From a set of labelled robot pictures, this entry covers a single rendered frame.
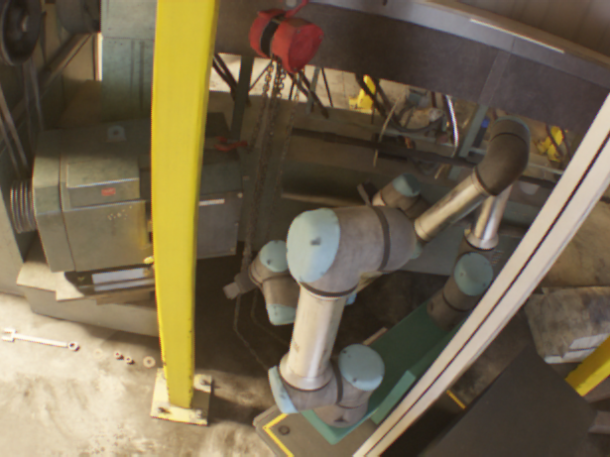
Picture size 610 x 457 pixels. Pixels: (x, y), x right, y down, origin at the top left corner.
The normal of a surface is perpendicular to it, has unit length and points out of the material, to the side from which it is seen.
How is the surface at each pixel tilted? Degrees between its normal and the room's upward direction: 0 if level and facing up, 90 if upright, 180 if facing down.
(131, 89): 90
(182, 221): 90
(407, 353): 0
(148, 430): 0
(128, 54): 90
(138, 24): 90
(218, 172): 45
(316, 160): 0
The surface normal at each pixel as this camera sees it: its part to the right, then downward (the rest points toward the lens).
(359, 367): 0.30, -0.67
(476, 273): 0.12, -0.58
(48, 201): 0.35, 0.05
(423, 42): -0.02, 0.73
